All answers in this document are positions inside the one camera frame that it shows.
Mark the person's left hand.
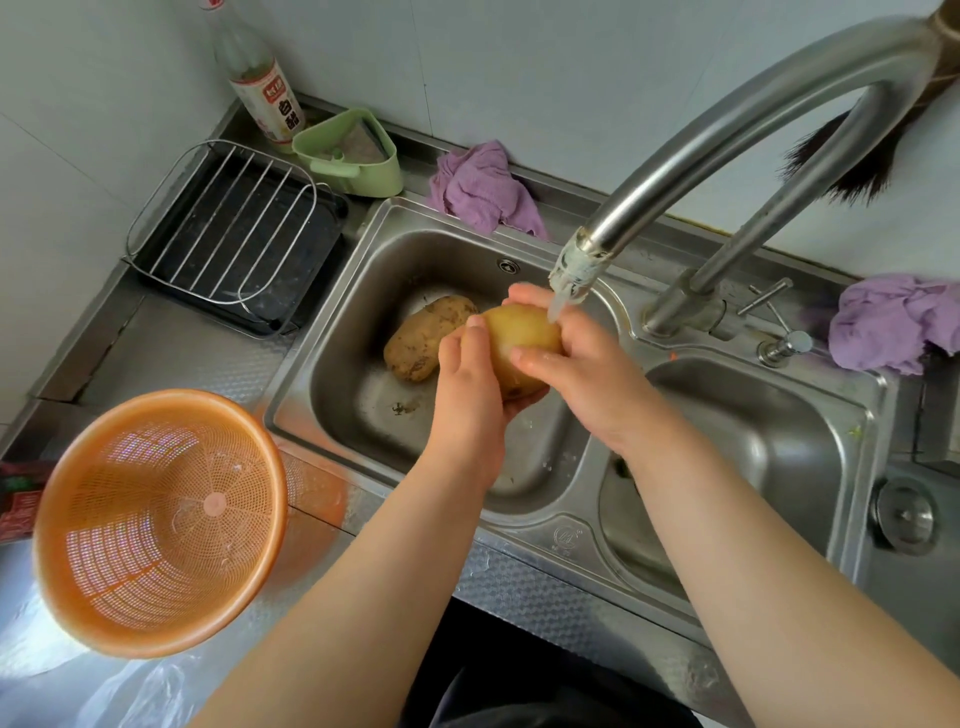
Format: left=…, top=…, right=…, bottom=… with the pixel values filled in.
left=426, top=315, right=553, bottom=486

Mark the person's right hand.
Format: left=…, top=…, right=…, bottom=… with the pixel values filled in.
left=507, top=282, right=666, bottom=460

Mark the washed yellow potato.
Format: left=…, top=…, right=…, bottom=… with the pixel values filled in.
left=480, top=303, right=565, bottom=403

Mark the person's right forearm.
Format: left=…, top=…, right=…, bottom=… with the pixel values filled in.
left=600, top=408, right=960, bottom=728

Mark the person's left forearm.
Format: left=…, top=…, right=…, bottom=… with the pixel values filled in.
left=191, top=450, right=505, bottom=728

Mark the unwashed brown potato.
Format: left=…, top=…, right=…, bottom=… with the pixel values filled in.
left=383, top=294, right=480, bottom=384

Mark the stainless steel double sink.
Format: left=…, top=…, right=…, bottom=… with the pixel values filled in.
left=262, top=196, right=901, bottom=652

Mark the purple cloth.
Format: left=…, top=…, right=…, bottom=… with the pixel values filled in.
left=426, top=140, right=550, bottom=241
left=828, top=273, right=960, bottom=377

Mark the black baking tray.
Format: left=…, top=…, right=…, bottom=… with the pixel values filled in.
left=132, top=147, right=351, bottom=336

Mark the green triangular drain holder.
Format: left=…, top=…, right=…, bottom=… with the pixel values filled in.
left=291, top=108, right=405, bottom=199

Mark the grey scouring pad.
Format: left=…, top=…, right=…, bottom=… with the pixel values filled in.
left=327, top=122, right=389, bottom=165

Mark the steel soap dispenser pump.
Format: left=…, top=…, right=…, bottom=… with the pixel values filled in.
left=756, top=329, right=815, bottom=369

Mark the person's black clothing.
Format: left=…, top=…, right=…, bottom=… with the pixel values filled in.
left=399, top=598, right=708, bottom=728

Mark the curved steel faucet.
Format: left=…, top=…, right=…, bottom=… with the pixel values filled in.
left=549, top=0, right=960, bottom=341

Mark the clear bottle with red label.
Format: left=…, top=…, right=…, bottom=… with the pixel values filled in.
left=198, top=0, right=307, bottom=153

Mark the orange plastic colander basket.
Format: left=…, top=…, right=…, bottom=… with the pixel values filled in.
left=32, top=389, right=289, bottom=660

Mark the round steel cover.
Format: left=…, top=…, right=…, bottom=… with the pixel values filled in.
left=870, top=475, right=940, bottom=557

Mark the red packet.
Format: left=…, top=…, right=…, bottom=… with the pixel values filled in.
left=0, top=460, right=51, bottom=546

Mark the clear plastic bag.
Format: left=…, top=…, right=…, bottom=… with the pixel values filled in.
left=0, top=651, right=230, bottom=728

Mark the steel wire rack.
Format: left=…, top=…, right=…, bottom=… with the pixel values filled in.
left=123, top=139, right=329, bottom=336

